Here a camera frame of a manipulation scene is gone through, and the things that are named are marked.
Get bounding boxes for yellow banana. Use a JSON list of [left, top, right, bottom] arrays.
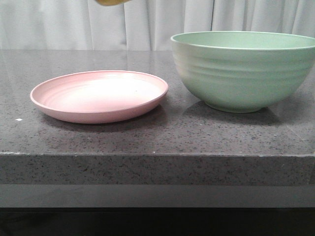
[[95, 0, 129, 6]]

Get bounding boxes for pink plate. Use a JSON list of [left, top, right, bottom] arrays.
[[30, 70, 168, 124]]

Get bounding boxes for green bowl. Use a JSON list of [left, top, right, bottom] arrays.
[[171, 31, 315, 113]]

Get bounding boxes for white curtain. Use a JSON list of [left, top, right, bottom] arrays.
[[0, 0, 315, 51]]

